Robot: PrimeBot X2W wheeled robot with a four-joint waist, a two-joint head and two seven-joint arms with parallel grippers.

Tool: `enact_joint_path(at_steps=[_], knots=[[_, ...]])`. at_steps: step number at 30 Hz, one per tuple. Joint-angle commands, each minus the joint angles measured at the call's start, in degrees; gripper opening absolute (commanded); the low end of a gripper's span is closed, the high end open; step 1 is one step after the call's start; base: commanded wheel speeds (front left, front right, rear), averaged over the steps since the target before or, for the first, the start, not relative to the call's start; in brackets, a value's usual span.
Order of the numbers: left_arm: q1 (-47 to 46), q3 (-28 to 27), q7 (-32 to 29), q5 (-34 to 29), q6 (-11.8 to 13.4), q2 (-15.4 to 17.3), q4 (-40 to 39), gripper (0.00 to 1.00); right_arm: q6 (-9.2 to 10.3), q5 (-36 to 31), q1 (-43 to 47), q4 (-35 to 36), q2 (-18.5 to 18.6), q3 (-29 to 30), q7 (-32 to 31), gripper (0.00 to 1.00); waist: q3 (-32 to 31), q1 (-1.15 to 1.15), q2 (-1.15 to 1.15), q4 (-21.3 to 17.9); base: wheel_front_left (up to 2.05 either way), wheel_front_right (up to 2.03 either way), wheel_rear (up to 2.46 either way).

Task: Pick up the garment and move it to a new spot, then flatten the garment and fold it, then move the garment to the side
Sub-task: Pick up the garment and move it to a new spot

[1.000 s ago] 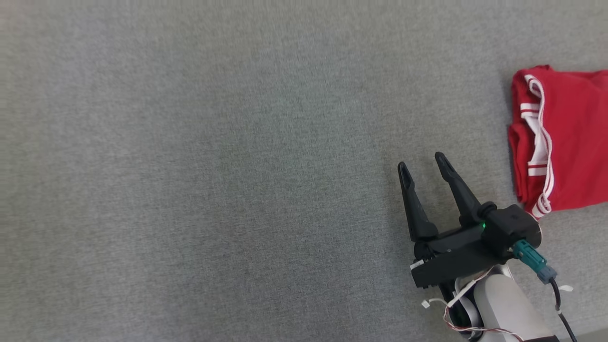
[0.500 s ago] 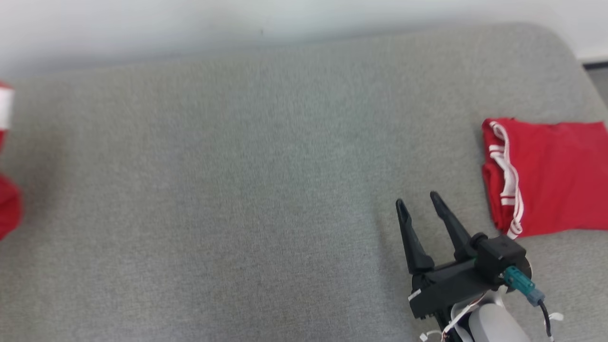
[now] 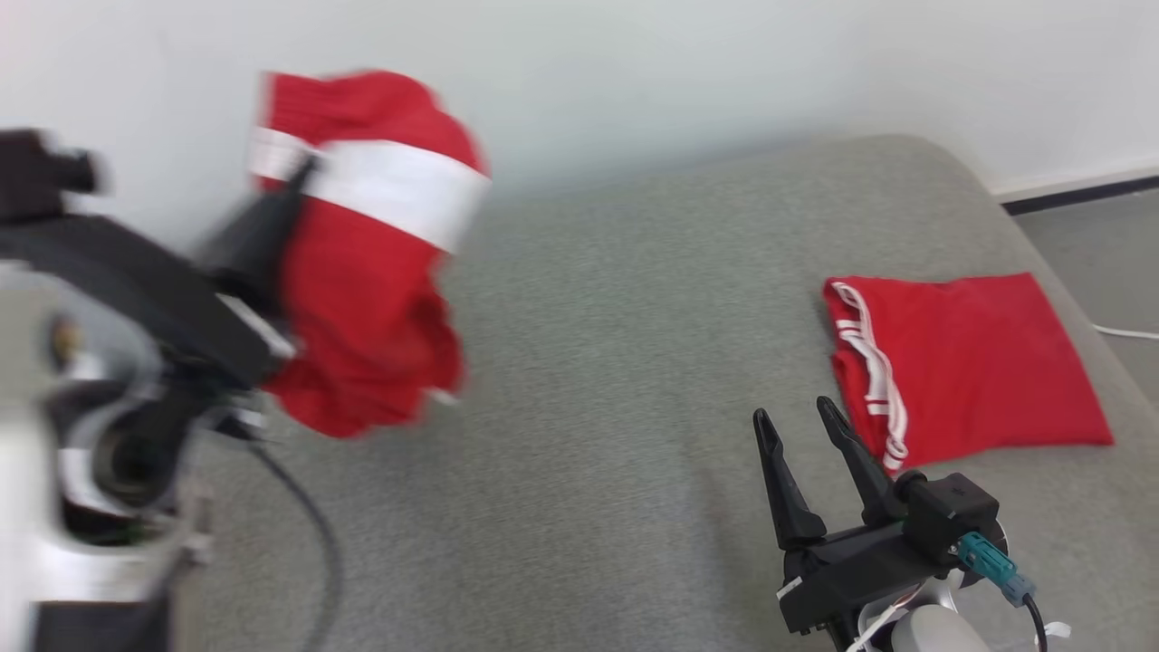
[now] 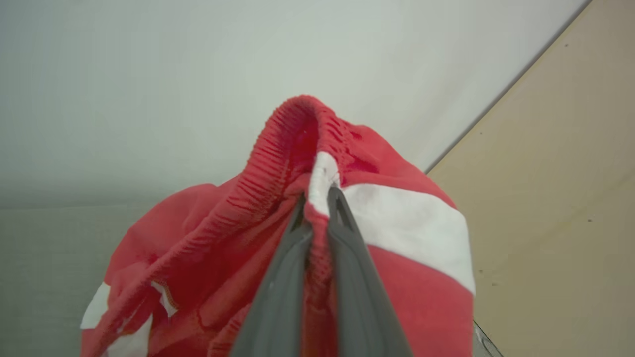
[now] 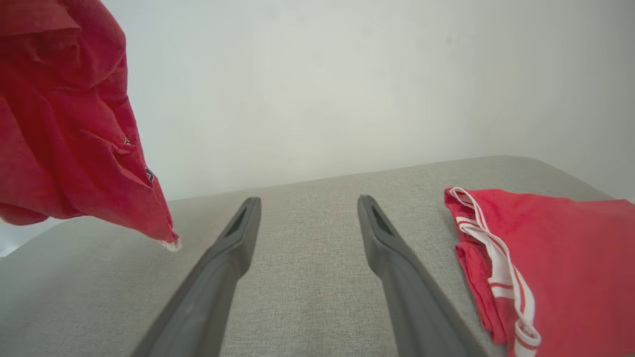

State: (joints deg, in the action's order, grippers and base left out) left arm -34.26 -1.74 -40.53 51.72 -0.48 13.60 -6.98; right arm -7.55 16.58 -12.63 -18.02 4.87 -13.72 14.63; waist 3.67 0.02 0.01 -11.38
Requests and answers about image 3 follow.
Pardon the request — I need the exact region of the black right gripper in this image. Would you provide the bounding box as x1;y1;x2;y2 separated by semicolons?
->
752;395;956;637

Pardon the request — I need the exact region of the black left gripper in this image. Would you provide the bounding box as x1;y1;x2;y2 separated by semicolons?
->
0;153;321;392

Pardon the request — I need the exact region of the red shorts white waistband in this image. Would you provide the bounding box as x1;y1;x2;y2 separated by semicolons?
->
246;68;493;440

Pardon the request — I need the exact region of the red white basketball jersey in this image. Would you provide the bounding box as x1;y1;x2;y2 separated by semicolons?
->
822;272;1116;476

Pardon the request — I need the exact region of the teal plug right camera cable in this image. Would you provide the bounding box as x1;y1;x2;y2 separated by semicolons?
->
956;532;1051;652

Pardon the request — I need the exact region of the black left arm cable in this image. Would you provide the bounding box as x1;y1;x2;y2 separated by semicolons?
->
240;442;345;652

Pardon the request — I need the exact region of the dark wall baseboard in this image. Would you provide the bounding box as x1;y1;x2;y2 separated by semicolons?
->
1001;172;1159;216

